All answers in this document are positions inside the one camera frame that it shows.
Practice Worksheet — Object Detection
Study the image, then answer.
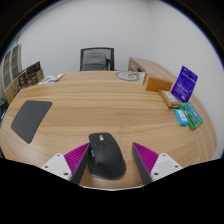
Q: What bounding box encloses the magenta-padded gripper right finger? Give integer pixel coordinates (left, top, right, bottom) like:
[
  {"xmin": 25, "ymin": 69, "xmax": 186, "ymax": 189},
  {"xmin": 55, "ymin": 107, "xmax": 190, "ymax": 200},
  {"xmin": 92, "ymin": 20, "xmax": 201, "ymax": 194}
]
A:
[{"xmin": 131, "ymin": 142, "xmax": 184, "ymax": 186}]

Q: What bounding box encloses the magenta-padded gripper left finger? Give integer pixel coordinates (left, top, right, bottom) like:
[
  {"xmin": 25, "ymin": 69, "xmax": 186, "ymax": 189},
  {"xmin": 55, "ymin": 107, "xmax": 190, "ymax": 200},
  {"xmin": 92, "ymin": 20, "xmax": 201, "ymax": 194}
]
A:
[{"xmin": 40, "ymin": 142, "xmax": 92, "ymax": 186}]

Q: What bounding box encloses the black computer mouse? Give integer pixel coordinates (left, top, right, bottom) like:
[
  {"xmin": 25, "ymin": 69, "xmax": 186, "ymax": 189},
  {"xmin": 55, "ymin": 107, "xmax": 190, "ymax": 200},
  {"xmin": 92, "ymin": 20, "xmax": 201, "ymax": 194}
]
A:
[{"xmin": 87, "ymin": 132, "xmax": 128, "ymax": 181}]

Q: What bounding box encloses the dark grey mouse pad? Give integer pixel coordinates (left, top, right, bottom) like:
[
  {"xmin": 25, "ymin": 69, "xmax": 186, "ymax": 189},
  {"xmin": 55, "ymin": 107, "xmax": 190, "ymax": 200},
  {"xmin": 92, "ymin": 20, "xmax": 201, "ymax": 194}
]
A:
[{"xmin": 10, "ymin": 99, "xmax": 54, "ymax": 145}]

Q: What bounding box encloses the small blue box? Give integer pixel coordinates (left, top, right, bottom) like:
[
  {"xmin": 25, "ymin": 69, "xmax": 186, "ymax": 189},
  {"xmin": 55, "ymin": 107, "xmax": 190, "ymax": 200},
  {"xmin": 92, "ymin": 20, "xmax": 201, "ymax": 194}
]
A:
[{"xmin": 174, "ymin": 108, "xmax": 190, "ymax": 127}]

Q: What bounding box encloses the green packet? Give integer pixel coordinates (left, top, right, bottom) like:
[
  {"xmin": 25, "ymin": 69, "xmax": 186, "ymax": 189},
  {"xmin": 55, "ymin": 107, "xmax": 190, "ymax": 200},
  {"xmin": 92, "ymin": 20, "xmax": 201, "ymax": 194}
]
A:
[{"xmin": 179, "ymin": 102, "xmax": 204, "ymax": 131}]

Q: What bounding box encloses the yellow-brown packet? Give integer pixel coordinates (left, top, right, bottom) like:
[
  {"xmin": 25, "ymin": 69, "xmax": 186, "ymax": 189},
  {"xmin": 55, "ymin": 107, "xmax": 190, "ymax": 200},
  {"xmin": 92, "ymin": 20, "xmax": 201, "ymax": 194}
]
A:
[{"xmin": 157, "ymin": 89, "xmax": 181, "ymax": 110}]

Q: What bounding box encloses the orange-brown box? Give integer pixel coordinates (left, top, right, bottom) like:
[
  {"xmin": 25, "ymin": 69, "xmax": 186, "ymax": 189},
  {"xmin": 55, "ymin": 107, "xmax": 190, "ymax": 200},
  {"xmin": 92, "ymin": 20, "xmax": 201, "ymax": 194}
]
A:
[{"xmin": 144, "ymin": 75, "xmax": 175, "ymax": 94}]

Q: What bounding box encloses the purple card package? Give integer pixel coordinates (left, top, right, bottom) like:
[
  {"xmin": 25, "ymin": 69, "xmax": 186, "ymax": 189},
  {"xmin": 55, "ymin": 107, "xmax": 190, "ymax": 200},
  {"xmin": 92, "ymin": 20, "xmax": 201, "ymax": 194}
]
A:
[{"xmin": 170, "ymin": 65, "xmax": 199, "ymax": 104}]

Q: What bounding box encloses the green and purple printed sheet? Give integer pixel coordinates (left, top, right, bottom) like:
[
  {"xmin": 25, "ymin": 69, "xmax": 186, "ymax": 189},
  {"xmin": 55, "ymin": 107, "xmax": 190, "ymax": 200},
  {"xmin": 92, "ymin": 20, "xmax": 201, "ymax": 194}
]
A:
[{"xmin": 38, "ymin": 73, "xmax": 67, "ymax": 85}]

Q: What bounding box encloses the dark office chair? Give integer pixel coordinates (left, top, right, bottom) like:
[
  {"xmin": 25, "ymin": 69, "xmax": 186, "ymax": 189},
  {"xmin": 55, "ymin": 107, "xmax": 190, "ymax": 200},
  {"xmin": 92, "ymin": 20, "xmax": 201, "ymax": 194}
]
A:
[{"xmin": 0, "ymin": 98, "xmax": 10, "ymax": 128}]

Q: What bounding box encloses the large brown cardboard box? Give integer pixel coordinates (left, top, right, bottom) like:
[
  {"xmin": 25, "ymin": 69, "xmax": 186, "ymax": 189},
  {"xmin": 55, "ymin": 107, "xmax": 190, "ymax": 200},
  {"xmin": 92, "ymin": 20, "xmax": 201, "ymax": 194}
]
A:
[{"xmin": 27, "ymin": 68, "xmax": 45, "ymax": 86}]

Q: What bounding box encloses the wooden side cabinet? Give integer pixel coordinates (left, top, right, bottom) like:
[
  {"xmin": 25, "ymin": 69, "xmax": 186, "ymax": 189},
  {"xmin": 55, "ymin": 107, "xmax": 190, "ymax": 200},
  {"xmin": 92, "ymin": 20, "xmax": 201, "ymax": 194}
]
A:
[{"xmin": 128, "ymin": 57, "xmax": 178, "ymax": 85}]

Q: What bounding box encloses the small brown cardboard box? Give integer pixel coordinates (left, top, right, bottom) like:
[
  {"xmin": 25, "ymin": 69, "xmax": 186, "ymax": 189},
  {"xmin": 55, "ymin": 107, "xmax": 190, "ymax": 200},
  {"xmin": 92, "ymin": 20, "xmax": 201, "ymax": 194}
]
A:
[{"xmin": 16, "ymin": 71, "xmax": 30, "ymax": 92}]

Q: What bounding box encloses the black mesh office chair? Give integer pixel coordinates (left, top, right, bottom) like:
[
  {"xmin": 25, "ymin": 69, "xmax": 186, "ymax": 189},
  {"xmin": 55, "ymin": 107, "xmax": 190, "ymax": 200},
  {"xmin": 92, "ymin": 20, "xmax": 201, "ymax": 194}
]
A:
[{"xmin": 79, "ymin": 47, "xmax": 116, "ymax": 72}]

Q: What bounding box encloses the black cardboard box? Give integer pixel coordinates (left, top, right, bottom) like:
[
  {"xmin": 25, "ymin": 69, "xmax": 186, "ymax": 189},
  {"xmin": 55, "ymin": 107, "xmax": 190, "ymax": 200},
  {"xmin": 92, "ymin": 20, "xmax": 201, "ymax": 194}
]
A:
[{"xmin": 25, "ymin": 60, "xmax": 42, "ymax": 77}]

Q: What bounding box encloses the wooden shelf unit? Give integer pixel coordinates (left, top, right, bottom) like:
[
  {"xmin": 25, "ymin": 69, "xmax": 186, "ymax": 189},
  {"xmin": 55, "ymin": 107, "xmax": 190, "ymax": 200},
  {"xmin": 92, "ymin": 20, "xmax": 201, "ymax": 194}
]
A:
[{"xmin": 1, "ymin": 43, "xmax": 25, "ymax": 105}]

